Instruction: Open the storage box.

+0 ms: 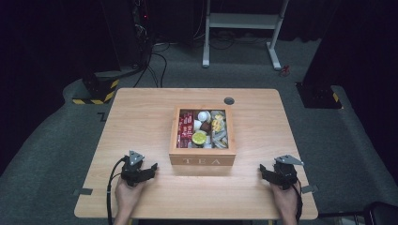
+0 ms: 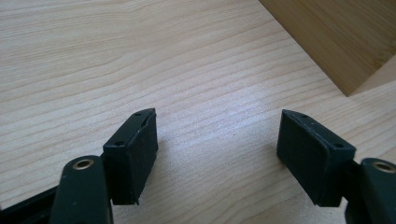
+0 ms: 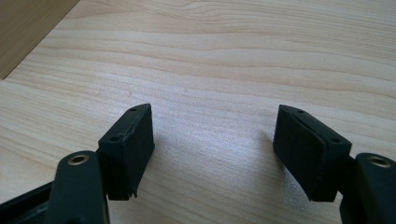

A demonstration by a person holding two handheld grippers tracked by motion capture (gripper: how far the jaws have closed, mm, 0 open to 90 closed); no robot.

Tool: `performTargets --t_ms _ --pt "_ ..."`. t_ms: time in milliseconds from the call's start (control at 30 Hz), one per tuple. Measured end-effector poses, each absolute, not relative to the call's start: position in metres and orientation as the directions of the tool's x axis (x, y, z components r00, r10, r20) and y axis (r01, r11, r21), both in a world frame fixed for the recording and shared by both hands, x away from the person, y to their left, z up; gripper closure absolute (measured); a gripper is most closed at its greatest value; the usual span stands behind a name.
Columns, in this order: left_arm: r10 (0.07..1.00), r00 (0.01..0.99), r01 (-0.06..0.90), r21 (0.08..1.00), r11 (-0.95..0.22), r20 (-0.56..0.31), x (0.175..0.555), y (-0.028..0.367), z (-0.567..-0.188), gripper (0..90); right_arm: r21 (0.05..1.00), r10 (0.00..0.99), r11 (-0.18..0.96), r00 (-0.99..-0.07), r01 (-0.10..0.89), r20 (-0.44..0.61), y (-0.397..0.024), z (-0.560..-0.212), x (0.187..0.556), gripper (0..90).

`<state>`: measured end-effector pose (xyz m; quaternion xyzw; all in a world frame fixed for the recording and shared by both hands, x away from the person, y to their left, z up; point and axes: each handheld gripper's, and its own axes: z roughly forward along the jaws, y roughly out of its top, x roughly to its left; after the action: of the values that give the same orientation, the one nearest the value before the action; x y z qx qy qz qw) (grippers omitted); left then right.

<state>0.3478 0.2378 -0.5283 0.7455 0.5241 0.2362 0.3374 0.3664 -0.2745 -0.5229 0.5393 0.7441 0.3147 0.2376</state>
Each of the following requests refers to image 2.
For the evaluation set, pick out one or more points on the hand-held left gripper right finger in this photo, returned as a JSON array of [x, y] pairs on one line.
[[311, 155]]

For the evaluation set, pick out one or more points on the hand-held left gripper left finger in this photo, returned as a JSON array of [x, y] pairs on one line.
[[130, 158]]

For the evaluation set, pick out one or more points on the wooden tea box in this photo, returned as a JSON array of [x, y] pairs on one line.
[[336, 37]]

